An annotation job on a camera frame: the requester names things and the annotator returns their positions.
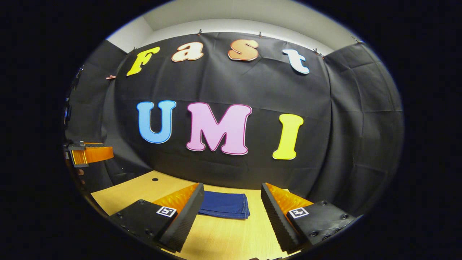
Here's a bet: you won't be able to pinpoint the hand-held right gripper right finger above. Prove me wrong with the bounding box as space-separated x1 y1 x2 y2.
261 182 363 253

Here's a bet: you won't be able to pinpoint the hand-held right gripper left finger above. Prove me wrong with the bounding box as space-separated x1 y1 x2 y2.
110 182 205 253

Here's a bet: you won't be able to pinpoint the blue jeans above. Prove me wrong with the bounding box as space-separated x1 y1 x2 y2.
197 191 251 220

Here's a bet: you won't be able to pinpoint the black backdrop cloth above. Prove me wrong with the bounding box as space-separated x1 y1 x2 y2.
64 32 405 217

